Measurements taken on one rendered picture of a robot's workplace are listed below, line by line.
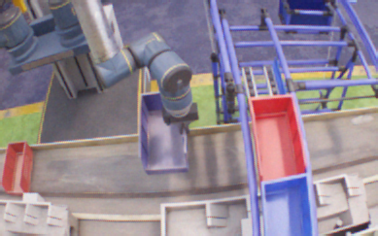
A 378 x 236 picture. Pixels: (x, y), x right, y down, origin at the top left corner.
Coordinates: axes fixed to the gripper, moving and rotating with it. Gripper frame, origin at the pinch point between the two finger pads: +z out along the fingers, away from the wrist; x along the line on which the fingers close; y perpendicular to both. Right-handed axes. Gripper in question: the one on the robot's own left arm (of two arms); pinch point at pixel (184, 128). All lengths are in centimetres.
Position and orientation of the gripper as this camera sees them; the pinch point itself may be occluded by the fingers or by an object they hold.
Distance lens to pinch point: 143.5
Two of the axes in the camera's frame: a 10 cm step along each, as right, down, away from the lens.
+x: 9.9, -1.1, -0.5
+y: 0.6, 8.2, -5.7
